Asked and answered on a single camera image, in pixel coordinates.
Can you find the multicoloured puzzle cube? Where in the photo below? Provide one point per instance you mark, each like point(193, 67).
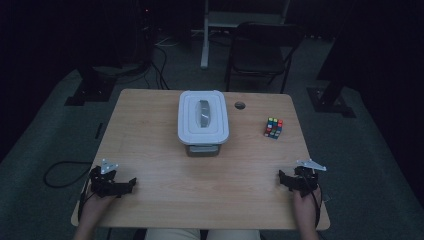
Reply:
point(273, 128)

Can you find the transparent grey storage container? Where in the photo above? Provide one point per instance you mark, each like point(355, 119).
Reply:
point(202, 150)

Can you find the white metal desk frame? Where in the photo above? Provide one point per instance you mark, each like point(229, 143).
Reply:
point(205, 50)

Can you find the person's left hand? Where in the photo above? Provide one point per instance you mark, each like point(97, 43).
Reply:
point(95, 206)

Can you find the small black floor strip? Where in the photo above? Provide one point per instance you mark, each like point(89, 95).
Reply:
point(98, 130)

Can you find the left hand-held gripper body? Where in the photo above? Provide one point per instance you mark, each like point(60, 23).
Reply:
point(105, 185)

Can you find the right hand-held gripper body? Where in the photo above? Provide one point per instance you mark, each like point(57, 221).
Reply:
point(305, 181)

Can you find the grey tape mark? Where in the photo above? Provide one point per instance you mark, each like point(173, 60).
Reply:
point(326, 198)

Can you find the person's right hand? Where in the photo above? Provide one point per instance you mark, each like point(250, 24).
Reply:
point(305, 208)

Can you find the white container lid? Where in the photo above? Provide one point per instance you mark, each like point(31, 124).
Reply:
point(203, 116)

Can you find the black stand base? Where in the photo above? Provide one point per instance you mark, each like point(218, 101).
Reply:
point(90, 90)
point(330, 103)

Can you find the black folding chair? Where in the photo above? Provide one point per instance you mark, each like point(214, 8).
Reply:
point(263, 56)

